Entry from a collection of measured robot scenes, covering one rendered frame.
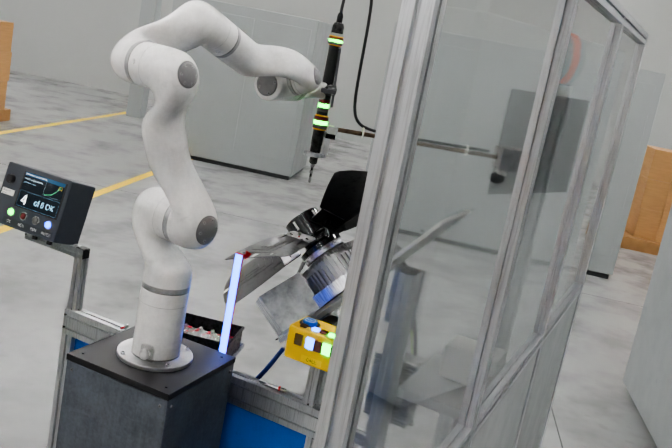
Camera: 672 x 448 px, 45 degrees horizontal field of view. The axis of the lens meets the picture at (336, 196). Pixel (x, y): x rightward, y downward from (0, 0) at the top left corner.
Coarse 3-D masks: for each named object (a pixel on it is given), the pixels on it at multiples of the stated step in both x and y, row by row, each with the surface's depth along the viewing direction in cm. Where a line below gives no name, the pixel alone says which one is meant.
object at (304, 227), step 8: (312, 208) 258; (296, 216) 256; (304, 216) 255; (312, 216) 256; (288, 224) 257; (296, 224) 255; (304, 224) 254; (312, 224) 255; (304, 232) 254; (312, 232) 254; (320, 232) 256; (320, 240) 252; (328, 240) 253; (336, 240) 259; (312, 248) 252; (320, 248) 253; (304, 256) 254
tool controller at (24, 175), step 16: (16, 176) 245; (32, 176) 242; (48, 176) 240; (0, 192) 246; (16, 192) 244; (32, 192) 241; (48, 192) 239; (64, 192) 237; (80, 192) 241; (0, 208) 245; (16, 208) 243; (32, 208) 240; (48, 208) 238; (64, 208) 237; (80, 208) 243; (16, 224) 242; (32, 224) 240; (64, 224) 238; (80, 224) 244; (48, 240) 237; (64, 240) 240
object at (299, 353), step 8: (296, 328) 207; (304, 328) 207; (320, 328) 209; (328, 328) 210; (288, 336) 208; (304, 336) 206; (312, 336) 205; (320, 336) 204; (328, 336) 205; (288, 344) 209; (304, 344) 207; (288, 352) 209; (296, 352) 208; (304, 352) 207; (312, 352) 206; (296, 360) 208; (304, 360) 207; (312, 360) 206; (320, 360) 205; (328, 360) 204; (320, 368) 205
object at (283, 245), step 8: (264, 240) 245; (272, 240) 244; (280, 240) 244; (288, 240) 244; (296, 240) 246; (248, 248) 240; (256, 248) 237; (264, 248) 236; (272, 248) 236; (280, 248) 236; (288, 248) 237; (296, 248) 238; (232, 256) 235; (256, 256) 229; (264, 256) 227; (272, 256) 226; (280, 256) 225
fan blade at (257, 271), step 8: (248, 264) 268; (256, 264) 264; (264, 264) 261; (272, 264) 259; (280, 264) 258; (248, 272) 263; (256, 272) 261; (264, 272) 259; (272, 272) 257; (240, 280) 263; (248, 280) 260; (256, 280) 258; (264, 280) 256; (224, 288) 267; (240, 288) 259; (248, 288) 257; (256, 288) 255; (224, 296) 261; (240, 296) 256
